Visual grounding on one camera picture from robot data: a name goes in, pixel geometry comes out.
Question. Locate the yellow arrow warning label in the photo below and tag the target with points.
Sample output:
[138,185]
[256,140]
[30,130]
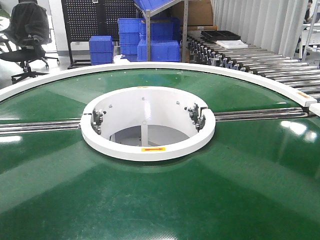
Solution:
[153,149]

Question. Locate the large blue crate front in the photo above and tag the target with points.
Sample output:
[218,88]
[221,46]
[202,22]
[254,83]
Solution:
[161,51]

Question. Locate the small blue stacked crates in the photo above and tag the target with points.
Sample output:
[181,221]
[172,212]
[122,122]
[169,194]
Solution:
[101,49]

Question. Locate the tall blue crate stack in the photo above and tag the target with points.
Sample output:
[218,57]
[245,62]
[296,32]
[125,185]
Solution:
[129,37]

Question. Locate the black compartment tray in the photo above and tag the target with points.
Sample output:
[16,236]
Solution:
[220,35]

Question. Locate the white flat tray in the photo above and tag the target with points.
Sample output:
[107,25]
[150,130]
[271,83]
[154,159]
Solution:
[232,44]

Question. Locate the metal shelf rack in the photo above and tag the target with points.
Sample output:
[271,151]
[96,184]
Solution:
[150,8]

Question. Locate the black pegboard panel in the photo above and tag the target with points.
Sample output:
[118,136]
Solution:
[86,18]

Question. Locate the white outer rim guard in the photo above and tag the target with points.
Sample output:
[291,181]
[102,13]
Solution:
[297,96]

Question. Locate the right steel roller bar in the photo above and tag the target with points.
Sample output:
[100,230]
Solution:
[261,114]

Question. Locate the steel roller bar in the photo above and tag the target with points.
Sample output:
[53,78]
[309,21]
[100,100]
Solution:
[44,126]
[261,114]

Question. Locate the steel roller conveyor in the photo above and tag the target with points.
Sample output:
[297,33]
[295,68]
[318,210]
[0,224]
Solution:
[255,60]

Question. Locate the left steel roller bar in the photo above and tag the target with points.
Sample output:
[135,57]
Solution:
[44,126]

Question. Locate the black office chair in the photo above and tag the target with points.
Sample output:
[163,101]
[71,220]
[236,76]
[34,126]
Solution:
[29,29]

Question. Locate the white inner ring guard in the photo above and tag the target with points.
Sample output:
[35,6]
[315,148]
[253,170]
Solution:
[147,123]

